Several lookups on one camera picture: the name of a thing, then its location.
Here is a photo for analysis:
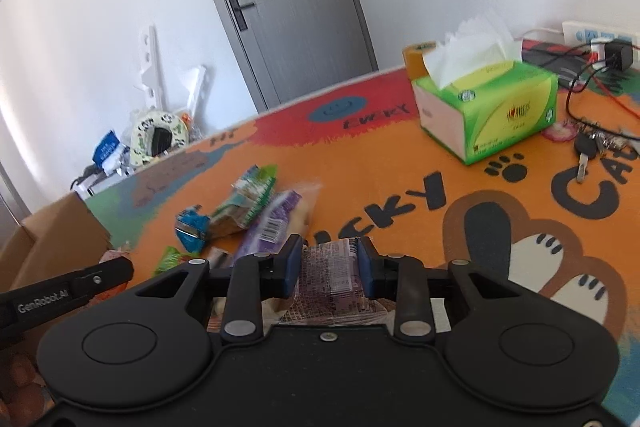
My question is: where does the black door handle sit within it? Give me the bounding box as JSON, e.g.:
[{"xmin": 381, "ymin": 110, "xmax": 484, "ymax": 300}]
[{"xmin": 228, "ymin": 0, "xmax": 256, "ymax": 31}]

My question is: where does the blue snack packet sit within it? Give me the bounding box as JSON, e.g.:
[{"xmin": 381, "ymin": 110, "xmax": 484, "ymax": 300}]
[{"xmin": 175, "ymin": 205, "xmax": 210, "ymax": 254}]

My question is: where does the white plastic bracket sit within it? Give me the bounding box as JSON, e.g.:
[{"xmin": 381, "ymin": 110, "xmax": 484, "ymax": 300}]
[{"xmin": 134, "ymin": 24, "xmax": 209, "ymax": 142}]

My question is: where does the black shoe rack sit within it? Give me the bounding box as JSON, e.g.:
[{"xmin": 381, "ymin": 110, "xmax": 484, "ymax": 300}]
[{"xmin": 70, "ymin": 165, "xmax": 126, "ymax": 200}]

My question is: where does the clear nut bar packet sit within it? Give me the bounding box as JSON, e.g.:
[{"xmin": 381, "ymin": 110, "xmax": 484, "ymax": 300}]
[{"xmin": 204, "ymin": 247, "xmax": 233, "ymax": 270}]

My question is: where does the purple checkered snack packet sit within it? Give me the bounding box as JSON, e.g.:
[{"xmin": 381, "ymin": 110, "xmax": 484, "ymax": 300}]
[{"xmin": 280, "ymin": 239, "xmax": 395, "ymax": 326}]

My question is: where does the black cable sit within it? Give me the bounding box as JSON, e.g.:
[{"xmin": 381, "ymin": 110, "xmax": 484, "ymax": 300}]
[{"xmin": 519, "ymin": 37, "xmax": 640, "ymax": 134}]

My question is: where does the blue plastic bag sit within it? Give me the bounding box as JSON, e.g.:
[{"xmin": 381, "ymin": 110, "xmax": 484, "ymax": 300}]
[{"xmin": 92, "ymin": 130, "xmax": 124, "ymax": 174}]

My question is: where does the key bunch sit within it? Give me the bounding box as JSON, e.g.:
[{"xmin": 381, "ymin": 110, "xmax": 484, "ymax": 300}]
[{"xmin": 542, "ymin": 119, "xmax": 639, "ymax": 184}]

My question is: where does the green tissue box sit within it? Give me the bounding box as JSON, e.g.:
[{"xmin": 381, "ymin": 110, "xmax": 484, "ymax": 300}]
[{"xmin": 411, "ymin": 11, "xmax": 559, "ymax": 165}]

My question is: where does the green biscuit packet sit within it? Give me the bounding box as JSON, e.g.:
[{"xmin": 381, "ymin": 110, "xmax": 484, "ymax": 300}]
[{"xmin": 208, "ymin": 164, "xmax": 278, "ymax": 239}]

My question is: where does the colourful cartoon table mat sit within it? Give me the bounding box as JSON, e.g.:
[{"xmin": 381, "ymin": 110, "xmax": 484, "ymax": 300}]
[{"xmin": 88, "ymin": 69, "xmax": 639, "ymax": 426}]

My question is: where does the purple bread roll packet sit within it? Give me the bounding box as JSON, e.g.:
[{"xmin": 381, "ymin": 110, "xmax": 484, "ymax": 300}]
[{"xmin": 233, "ymin": 181, "xmax": 322, "ymax": 262}]

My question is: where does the orange cracker packet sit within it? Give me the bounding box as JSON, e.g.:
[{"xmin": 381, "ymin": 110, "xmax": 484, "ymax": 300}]
[{"xmin": 1, "ymin": 340, "xmax": 54, "ymax": 426}]

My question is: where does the cardboard box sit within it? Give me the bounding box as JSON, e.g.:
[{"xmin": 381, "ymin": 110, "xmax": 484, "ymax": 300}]
[{"xmin": 0, "ymin": 192, "xmax": 112, "ymax": 291}]

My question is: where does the white power strip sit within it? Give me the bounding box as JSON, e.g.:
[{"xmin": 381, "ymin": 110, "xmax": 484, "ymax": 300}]
[{"xmin": 561, "ymin": 20, "xmax": 639, "ymax": 65}]

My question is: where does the yellow tape roll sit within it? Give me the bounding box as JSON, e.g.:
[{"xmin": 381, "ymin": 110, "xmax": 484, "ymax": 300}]
[{"xmin": 402, "ymin": 41, "xmax": 437, "ymax": 81}]

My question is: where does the black power adapter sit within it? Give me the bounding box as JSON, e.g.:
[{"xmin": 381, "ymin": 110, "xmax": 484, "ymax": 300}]
[{"xmin": 604, "ymin": 39, "xmax": 634, "ymax": 72}]

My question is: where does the small green candy packet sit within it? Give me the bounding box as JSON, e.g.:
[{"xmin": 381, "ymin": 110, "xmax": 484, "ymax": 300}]
[{"xmin": 153, "ymin": 246, "xmax": 191, "ymax": 277}]

